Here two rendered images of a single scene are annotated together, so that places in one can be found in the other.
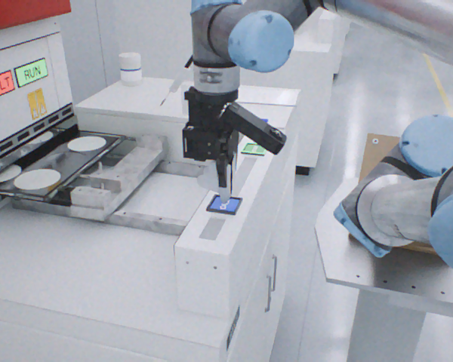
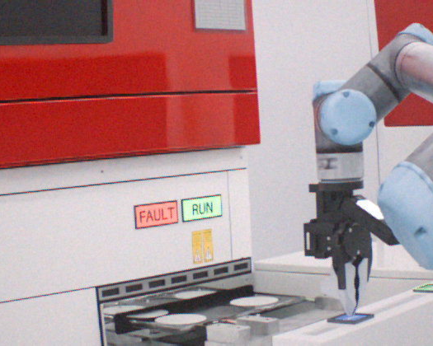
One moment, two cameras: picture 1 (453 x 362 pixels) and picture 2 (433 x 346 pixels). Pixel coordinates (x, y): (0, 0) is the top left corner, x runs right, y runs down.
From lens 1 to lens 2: 0.88 m
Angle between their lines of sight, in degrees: 37
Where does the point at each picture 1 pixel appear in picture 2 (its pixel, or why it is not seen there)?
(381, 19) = (420, 87)
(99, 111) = (280, 268)
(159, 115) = not seen: hidden behind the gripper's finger
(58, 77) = (236, 222)
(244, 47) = (325, 117)
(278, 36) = (355, 109)
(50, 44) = (232, 181)
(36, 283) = not seen: outside the picture
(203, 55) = (319, 141)
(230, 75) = (346, 161)
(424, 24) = not seen: outside the picture
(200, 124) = (323, 218)
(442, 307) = not seen: outside the picture
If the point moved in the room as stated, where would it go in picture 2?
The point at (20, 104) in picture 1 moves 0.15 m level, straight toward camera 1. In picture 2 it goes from (181, 241) to (175, 251)
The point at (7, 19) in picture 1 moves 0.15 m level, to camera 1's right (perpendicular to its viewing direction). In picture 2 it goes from (179, 142) to (247, 139)
